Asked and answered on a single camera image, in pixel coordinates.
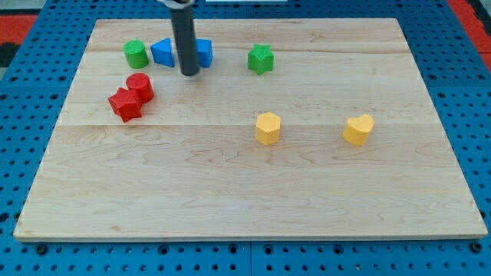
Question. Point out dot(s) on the red cylinder block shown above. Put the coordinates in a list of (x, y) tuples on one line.
[(140, 82)]

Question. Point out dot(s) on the blue triangle block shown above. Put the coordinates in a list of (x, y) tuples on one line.
[(162, 53)]

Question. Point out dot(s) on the yellow heart block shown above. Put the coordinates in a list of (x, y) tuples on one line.
[(358, 129)]

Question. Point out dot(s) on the green cylinder block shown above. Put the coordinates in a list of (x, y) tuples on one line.
[(135, 54)]

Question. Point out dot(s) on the green star block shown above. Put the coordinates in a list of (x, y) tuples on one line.
[(261, 59)]

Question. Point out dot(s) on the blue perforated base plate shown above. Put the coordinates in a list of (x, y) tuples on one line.
[(36, 83)]

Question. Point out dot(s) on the light wooden board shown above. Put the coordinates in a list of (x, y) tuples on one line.
[(190, 169)]

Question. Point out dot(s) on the yellow hexagon block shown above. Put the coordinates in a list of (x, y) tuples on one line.
[(267, 128)]

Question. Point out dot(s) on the blue cube block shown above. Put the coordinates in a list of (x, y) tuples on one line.
[(205, 52)]

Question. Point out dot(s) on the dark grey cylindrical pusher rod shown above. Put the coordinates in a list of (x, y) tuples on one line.
[(181, 14)]

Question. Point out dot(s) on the red star block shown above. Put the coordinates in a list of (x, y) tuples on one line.
[(126, 104)]

